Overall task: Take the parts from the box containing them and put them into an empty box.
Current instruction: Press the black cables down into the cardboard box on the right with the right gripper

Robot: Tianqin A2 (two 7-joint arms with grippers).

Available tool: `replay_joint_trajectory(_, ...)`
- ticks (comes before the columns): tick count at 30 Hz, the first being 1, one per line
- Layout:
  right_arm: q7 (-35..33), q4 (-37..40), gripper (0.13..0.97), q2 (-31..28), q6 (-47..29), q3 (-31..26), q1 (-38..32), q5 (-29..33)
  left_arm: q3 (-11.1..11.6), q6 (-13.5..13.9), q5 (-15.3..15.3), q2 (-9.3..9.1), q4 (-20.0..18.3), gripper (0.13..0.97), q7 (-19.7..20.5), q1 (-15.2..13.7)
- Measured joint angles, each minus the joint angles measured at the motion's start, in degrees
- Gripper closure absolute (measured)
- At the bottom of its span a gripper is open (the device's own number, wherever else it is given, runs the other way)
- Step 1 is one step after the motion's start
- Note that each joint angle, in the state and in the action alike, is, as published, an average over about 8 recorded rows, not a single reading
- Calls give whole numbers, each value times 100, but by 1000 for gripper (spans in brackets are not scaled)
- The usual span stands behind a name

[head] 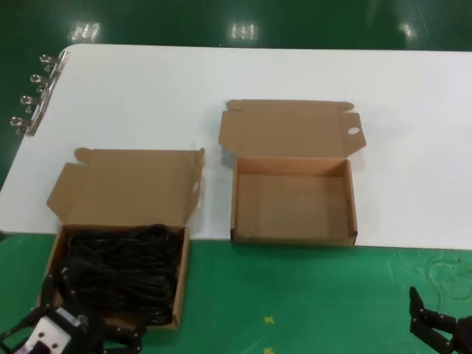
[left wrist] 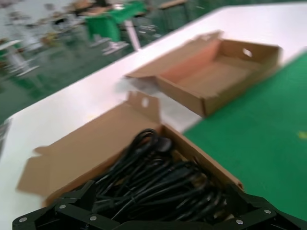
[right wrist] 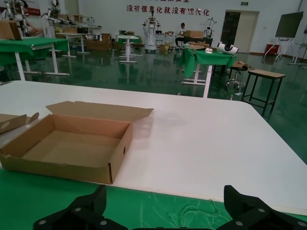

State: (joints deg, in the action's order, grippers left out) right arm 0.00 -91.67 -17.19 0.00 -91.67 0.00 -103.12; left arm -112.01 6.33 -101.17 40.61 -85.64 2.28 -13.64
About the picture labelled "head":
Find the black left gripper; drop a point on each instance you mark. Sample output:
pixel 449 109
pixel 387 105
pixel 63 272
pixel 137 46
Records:
pixel 90 333

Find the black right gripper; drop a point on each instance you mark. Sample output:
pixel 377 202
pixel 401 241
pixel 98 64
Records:
pixel 465 335

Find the open brown cardboard box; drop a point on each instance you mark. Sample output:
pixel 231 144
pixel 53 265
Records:
pixel 291 206
pixel 121 184

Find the green table cloth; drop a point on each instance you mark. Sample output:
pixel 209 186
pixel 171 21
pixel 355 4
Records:
pixel 295 295

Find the silver metal binder clip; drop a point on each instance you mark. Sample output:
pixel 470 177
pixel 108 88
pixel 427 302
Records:
pixel 43 103
pixel 35 123
pixel 62 59
pixel 51 83

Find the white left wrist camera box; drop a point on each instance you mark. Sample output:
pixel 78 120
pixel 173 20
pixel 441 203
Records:
pixel 51 332

